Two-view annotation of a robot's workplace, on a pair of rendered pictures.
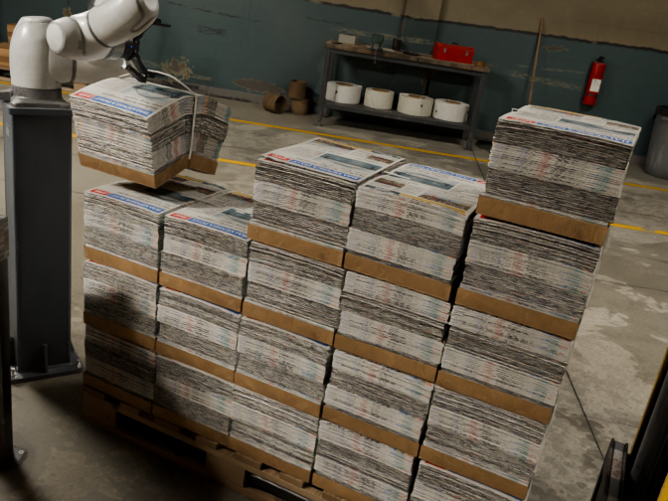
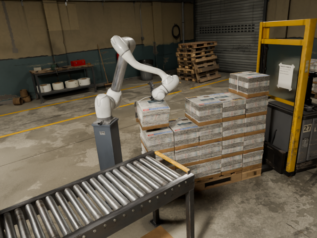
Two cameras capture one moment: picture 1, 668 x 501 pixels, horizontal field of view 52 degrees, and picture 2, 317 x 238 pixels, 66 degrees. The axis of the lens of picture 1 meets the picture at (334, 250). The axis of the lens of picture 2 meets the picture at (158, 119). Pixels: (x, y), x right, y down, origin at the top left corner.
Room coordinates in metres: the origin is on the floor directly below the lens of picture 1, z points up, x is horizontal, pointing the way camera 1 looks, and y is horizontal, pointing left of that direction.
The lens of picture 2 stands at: (0.09, 2.09, 1.84)
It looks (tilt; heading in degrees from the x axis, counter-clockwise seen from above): 20 degrees down; 322
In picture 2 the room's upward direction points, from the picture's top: 4 degrees counter-clockwise
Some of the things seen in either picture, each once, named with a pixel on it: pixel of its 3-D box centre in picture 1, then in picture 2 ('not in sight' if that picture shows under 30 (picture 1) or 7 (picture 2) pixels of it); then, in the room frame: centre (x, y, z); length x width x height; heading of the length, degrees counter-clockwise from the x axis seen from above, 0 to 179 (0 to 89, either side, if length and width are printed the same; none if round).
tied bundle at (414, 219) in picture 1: (425, 225); (225, 106); (1.76, -0.23, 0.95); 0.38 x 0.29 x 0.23; 157
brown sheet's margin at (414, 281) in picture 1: (420, 255); (225, 113); (1.76, -0.24, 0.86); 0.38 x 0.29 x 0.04; 157
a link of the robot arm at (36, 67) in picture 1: (40, 51); (103, 105); (2.28, 1.05, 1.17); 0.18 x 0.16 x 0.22; 122
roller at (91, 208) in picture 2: not in sight; (87, 202); (1.50, 1.64, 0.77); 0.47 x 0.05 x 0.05; 178
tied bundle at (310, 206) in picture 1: (329, 198); (202, 109); (1.87, 0.04, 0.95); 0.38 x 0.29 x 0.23; 158
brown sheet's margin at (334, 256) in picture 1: (324, 227); (202, 117); (1.87, 0.04, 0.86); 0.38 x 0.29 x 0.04; 158
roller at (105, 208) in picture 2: not in sight; (96, 198); (1.49, 1.58, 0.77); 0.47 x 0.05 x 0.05; 178
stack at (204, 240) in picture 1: (266, 346); (192, 153); (1.92, 0.16, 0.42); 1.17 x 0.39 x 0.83; 68
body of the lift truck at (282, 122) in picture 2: not in sight; (295, 132); (1.35, -1.25, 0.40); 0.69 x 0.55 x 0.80; 158
